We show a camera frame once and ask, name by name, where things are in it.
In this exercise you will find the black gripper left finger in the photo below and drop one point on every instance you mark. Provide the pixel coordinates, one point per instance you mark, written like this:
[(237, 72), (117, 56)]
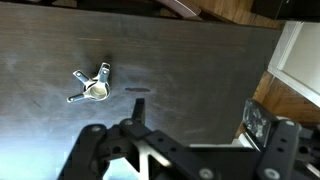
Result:
[(100, 150)]

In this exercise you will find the white baseboard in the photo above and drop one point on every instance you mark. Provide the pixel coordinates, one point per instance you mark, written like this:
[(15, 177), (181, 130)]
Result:
[(296, 87)]

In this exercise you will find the curved brown wooden chair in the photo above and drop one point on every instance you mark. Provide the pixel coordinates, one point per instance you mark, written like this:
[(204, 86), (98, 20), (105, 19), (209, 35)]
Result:
[(180, 8)]

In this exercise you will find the white side wall trim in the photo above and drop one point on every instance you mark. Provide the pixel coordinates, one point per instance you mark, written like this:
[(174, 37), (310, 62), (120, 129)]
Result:
[(278, 43)]

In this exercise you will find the half-cup steel measuring cup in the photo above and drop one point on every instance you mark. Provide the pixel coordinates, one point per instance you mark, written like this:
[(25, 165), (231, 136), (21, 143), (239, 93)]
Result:
[(80, 75)]

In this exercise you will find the black furniture piece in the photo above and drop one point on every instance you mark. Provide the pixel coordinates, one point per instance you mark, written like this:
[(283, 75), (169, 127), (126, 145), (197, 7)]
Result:
[(286, 8)]

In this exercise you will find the quarter-cup steel measuring cup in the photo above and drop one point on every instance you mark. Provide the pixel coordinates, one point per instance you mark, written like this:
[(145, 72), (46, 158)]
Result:
[(98, 91)]

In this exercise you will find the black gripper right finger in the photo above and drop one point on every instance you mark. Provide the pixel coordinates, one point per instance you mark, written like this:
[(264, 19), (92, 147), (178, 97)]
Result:
[(280, 150)]

